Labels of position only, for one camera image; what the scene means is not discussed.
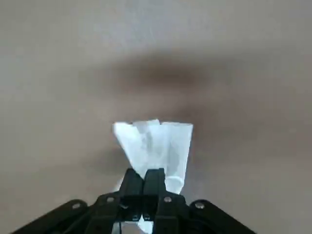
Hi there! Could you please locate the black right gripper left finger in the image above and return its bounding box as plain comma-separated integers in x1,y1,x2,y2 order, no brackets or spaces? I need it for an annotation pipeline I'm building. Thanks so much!
11,168,144,234

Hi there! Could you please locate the white paper tissue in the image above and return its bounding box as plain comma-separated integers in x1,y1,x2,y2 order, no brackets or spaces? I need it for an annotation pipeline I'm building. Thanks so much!
112,118,194,234

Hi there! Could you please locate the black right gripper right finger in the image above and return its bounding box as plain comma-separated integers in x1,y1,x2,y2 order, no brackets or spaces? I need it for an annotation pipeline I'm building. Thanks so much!
143,168,258,234

